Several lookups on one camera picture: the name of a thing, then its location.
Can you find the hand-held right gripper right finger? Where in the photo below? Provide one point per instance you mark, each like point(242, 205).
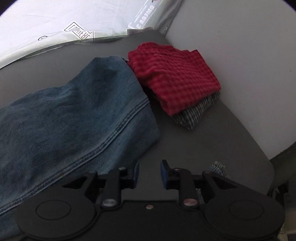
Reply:
point(163, 173)

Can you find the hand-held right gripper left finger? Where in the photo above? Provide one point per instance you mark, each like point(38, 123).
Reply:
point(136, 173)

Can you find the blue denim jeans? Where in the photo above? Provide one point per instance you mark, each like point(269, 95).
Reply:
point(69, 120)

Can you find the grey plaid folded cloth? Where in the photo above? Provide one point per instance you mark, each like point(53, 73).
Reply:
point(196, 111)

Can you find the red checkered folded cloth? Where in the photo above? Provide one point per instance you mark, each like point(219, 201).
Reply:
point(175, 76)

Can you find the white printed sheet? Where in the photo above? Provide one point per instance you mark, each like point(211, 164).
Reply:
point(76, 20)

